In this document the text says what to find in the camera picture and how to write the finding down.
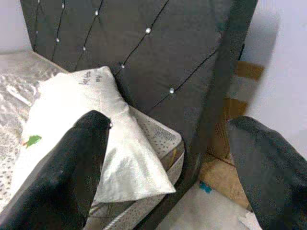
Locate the grey quilted mattress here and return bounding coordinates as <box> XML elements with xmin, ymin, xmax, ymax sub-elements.
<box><xmin>0</xmin><ymin>49</ymin><xmax>187</xmax><ymax>230</ymax></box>

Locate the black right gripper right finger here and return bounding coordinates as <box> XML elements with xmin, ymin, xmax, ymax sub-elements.
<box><xmin>227</xmin><ymin>115</ymin><xmax>307</xmax><ymax>230</ymax></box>

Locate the white pillow with tree print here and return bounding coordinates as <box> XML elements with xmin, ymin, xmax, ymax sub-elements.
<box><xmin>11</xmin><ymin>66</ymin><xmax>177</xmax><ymax>204</ymax></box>

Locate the small blue scrap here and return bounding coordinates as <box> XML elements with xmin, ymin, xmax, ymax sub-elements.
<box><xmin>199</xmin><ymin>181</ymin><xmax>213</xmax><ymax>194</ymax></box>

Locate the dark tufted headboard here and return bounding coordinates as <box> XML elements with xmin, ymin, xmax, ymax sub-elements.
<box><xmin>19</xmin><ymin>0</ymin><xmax>257</xmax><ymax>197</ymax></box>

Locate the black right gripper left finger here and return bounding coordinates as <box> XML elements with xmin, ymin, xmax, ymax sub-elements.
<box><xmin>0</xmin><ymin>110</ymin><xmax>113</xmax><ymax>230</ymax></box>

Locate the brown wooden frame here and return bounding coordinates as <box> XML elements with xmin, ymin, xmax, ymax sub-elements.
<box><xmin>211</xmin><ymin>61</ymin><xmax>264</xmax><ymax>161</ymax></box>

